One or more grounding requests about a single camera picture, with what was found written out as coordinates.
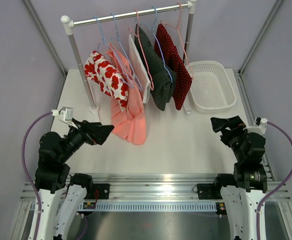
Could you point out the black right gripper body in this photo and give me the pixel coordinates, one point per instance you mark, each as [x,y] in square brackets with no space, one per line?
[236,125]

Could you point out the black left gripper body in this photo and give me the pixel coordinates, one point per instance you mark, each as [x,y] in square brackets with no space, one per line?
[92,137]

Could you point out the salmon pink pleated skirt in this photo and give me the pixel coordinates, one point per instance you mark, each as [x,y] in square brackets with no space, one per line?
[130,124]

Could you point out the dark red polka dot skirt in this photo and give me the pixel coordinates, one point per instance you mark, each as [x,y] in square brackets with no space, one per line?
[174,62]

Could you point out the dark grey dotted skirt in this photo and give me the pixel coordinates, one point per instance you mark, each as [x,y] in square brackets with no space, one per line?
[163,88]

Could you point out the pink wire hanger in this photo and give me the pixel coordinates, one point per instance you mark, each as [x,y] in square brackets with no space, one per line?
[183,43]
[143,53]

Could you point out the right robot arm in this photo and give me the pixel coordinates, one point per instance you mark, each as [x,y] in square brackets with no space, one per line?
[242,192]

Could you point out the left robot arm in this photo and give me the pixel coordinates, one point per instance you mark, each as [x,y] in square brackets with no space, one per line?
[58,196]

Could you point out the white red floral skirt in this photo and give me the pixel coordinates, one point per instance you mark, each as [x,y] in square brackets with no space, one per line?
[99,70]

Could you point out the white perforated plastic basket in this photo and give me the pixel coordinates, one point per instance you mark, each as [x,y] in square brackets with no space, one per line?
[211,89]

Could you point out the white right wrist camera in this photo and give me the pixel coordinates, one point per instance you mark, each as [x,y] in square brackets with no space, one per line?
[259,126]

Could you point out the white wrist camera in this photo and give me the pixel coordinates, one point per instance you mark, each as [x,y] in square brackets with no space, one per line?
[64,115]
[259,126]

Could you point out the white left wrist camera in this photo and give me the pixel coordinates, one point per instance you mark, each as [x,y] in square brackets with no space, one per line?
[64,115]

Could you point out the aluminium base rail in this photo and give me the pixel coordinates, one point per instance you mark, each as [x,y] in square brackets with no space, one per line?
[151,193]

